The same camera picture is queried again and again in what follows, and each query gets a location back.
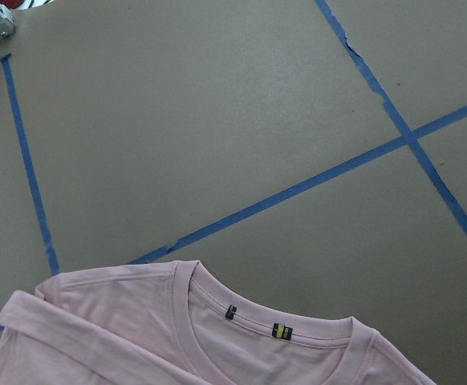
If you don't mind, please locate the pink Snoopy t-shirt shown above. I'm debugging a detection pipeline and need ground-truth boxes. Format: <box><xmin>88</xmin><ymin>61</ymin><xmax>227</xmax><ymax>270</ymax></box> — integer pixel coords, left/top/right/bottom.
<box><xmin>0</xmin><ymin>261</ymin><xmax>429</xmax><ymax>384</ymax></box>

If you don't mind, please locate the blue tape line lengthwise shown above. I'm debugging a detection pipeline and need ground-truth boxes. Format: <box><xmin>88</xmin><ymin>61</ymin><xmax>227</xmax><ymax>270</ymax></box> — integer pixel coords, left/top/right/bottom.
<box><xmin>316</xmin><ymin>1</ymin><xmax>467</xmax><ymax>236</ymax></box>

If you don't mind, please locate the short blue tape centre mark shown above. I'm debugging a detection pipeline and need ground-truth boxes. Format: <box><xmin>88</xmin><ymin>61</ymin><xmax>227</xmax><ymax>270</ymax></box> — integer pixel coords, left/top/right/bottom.
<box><xmin>0</xmin><ymin>54</ymin><xmax>59</xmax><ymax>276</ymax></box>

